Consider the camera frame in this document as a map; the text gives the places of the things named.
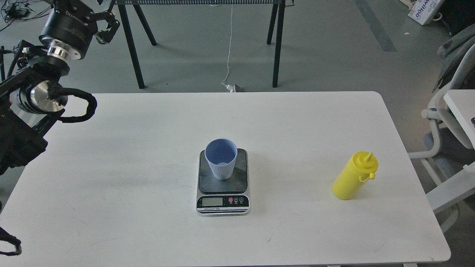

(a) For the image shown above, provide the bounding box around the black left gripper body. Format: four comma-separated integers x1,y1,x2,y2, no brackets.
39,7,97,60

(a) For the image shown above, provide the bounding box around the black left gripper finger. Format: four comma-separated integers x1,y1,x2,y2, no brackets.
50,0,89,15
93,0,120,45

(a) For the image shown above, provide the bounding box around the blue plastic cup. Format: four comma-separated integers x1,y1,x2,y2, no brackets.
204,138,238,180

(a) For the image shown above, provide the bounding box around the yellow squeeze bottle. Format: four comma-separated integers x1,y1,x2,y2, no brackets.
331,151,379,201

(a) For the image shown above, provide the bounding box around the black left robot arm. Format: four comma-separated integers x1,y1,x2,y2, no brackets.
0,0,120,174

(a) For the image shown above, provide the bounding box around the digital kitchen scale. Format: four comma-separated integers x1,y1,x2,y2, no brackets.
196,148,250,216

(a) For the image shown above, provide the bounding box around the white cardboard box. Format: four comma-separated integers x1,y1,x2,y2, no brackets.
408,0,445,26

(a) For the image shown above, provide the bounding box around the grey jacket on chair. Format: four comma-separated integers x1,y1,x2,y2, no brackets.
432,24,475,92

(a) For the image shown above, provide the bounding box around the black cable bundle on floor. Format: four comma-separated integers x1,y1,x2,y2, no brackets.
0,0,52,32

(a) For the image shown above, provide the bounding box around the white hanging cable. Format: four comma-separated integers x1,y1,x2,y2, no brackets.
221,4,236,92

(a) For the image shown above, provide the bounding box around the black trestle table frame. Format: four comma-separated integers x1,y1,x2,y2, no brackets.
97,0,295,89

